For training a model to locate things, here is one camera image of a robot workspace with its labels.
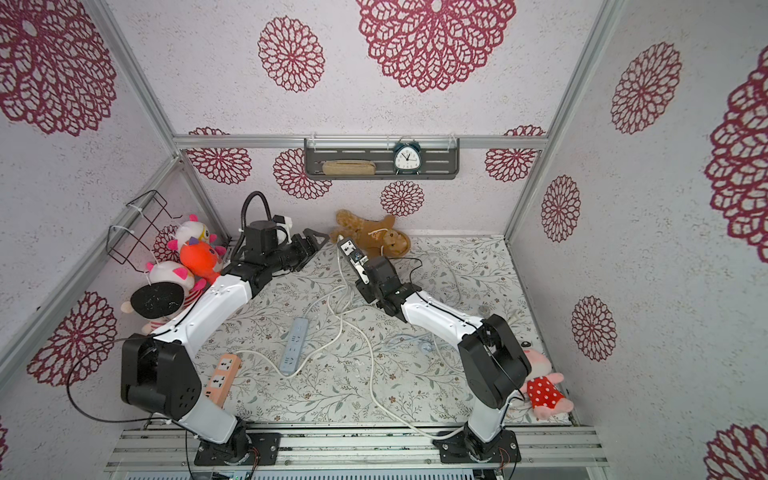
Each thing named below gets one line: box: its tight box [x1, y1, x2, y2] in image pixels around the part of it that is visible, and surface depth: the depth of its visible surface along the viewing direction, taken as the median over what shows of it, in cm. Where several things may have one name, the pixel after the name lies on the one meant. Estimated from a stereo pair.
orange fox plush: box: [179, 236, 220, 285], surface depth 90 cm
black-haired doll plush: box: [121, 282, 185, 333], surface depth 78 cm
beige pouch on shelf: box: [322, 160, 376, 176], surface depth 91 cm
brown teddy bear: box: [330, 209, 411, 257], surface depth 115 cm
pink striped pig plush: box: [145, 260, 206, 307], surface depth 86 cm
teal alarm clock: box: [393, 142, 422, 175], surface depth 92 cm
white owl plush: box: [167, 214, 218, 251], surface depth 97 cm
